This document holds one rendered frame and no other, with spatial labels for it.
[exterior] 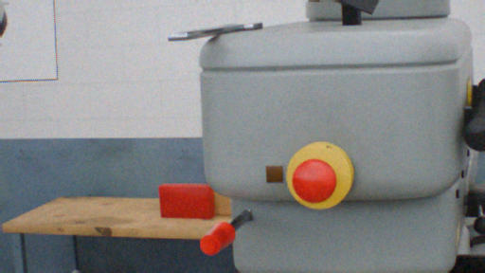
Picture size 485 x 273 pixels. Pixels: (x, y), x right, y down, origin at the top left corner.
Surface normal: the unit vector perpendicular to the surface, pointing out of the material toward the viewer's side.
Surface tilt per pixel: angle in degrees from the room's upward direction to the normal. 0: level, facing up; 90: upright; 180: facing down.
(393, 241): 90
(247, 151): 90
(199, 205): 90
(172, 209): 90
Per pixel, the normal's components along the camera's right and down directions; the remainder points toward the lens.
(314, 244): -0.22, 0.11
